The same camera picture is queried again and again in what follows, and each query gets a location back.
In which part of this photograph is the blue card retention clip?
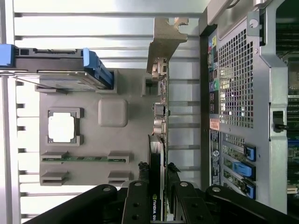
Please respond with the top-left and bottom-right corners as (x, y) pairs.
(242, 143), (257, 162)
(242, 179), (256, 199)
(232, 161), (256, 182)

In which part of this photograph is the green RAM stick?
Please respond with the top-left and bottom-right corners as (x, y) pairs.
(42, 156), (130, 163)

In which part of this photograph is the grey plastic parts rack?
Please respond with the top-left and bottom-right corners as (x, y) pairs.
(35, 69), (169, 187)

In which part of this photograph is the green motherboard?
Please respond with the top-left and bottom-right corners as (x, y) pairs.
(275, 7), (299, 194)

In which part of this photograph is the silver CPU chip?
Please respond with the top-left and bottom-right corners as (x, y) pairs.
(48, 112), (78, 143)

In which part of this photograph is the open grey PC case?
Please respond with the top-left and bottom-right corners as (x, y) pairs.
(198, 0), (299, 214)

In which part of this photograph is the hard disk with blue carrier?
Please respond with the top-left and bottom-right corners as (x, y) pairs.
(0, 43), (115, 91)

